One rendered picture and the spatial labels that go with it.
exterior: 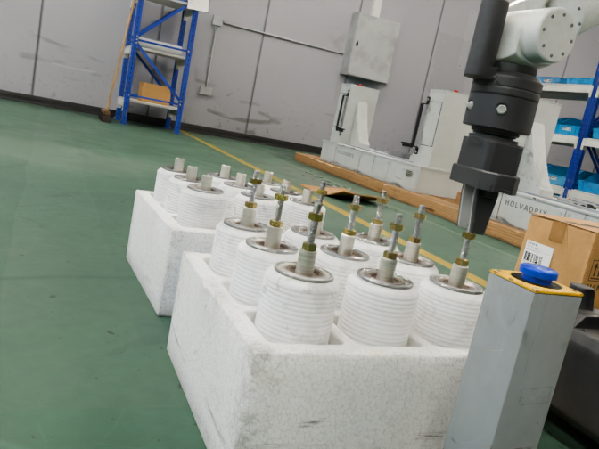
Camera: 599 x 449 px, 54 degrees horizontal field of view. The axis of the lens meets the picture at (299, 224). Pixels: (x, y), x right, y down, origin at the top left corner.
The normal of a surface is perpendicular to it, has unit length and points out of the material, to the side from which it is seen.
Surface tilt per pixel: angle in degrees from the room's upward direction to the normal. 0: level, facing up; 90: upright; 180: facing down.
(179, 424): 0
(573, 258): 90
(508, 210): 90
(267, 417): 90
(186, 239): 90
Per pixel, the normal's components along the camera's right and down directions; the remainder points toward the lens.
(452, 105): 0.38, 0.25
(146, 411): 0.20, -0.96
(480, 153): -0.97, -0.16
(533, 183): -0.91, -0.11
